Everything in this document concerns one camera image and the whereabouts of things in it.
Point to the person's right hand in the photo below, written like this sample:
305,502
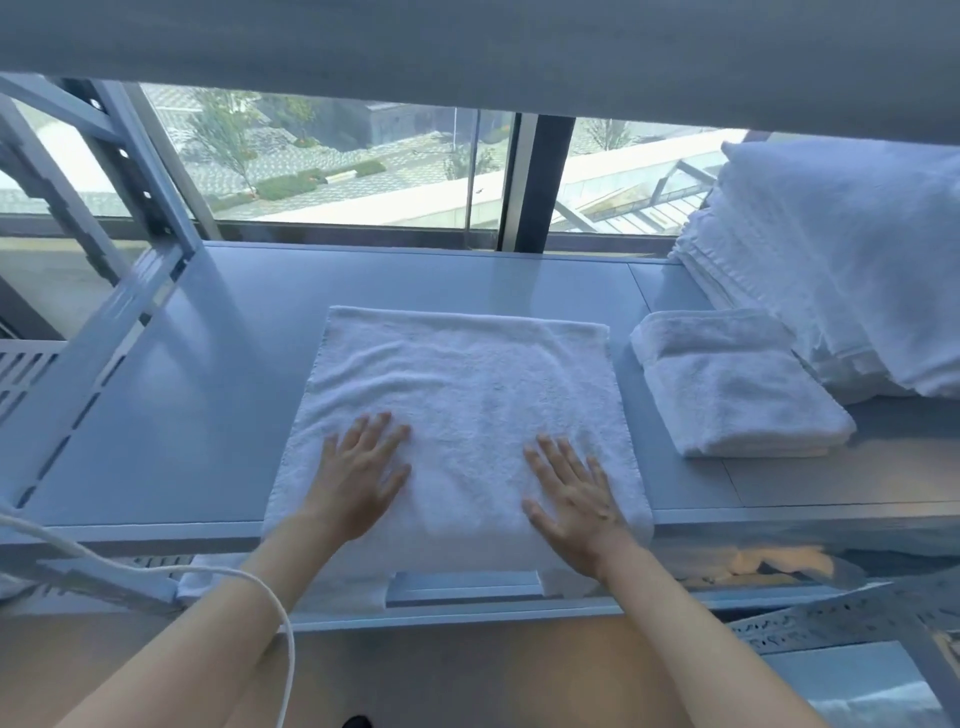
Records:
581,517

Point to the person's left hand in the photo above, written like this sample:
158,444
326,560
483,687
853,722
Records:
352,487

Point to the person's left little finger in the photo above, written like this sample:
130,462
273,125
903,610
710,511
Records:
331,453

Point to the person's right middle finger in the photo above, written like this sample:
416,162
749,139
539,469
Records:
553,457

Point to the person's left thumb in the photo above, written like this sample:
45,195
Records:
400,480

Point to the person's right little finger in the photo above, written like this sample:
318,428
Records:
602,478

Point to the person's left middle finger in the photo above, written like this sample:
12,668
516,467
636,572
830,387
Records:
380,433

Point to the person's right thumb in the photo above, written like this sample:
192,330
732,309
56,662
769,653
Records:
538,514

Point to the large white spread towel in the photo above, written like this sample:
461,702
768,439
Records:
465,405

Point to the person's right forearm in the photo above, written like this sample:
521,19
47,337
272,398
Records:
690,645

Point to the person's left forearm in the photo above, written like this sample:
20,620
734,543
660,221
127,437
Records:
225,622

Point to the small folded white towel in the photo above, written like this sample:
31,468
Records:
739,390

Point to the cream towels under shelf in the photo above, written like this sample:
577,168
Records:
757,564

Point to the dark window mullion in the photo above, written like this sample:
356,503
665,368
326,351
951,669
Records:
534,184

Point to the pile of white towels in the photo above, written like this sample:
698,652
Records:
832,262

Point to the grey roller blind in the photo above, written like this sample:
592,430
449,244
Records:
480,52

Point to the perforated grey metal bracket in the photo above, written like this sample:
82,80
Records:
840,611

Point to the grey metal rack frame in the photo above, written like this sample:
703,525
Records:
127,225

